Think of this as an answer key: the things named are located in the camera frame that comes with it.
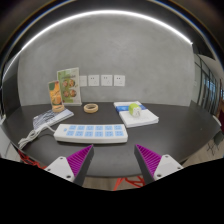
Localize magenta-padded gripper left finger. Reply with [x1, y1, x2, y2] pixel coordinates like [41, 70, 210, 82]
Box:
[44, 143, 95, 187]

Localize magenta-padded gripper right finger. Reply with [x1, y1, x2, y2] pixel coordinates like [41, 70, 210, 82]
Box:
[134, 143, 184, 185]

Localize green and white charger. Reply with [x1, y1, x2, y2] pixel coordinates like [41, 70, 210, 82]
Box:
[128, 102, 142, 118]

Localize red metal chair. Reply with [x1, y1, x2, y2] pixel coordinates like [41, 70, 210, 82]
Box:
[17, 149, 47, 170]
[113, 175, 147, 192]

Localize white power strip blue sockets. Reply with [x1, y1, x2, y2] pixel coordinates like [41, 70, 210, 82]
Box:
[53, 123, 129, 145]

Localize grey printed booklet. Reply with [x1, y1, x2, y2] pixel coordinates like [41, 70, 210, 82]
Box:
[32, 108, 75, 129]

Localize white and blue booklet stack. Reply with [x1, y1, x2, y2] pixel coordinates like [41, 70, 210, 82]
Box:
[113, 100, 160, 129]

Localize beige tape roll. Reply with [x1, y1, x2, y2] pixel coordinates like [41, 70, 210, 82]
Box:
[83, 103, 99, 114]

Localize small acrylic yellow sign stand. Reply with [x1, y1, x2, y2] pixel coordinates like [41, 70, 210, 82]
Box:
[47, 79, 66, 113]

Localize large acrylic menu sign stand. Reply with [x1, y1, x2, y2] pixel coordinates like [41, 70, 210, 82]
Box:
[56, 67, 83, 107]

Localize ceiling LED light strip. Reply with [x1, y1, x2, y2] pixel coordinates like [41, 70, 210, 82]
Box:
[2, 9, 194, 82]

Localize white power strip cable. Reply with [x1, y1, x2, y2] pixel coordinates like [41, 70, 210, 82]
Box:
[17, 123, 57, 150]

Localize glass partition with dark frame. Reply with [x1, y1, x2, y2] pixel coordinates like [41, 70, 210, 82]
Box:
[193, 53, 224, 114]

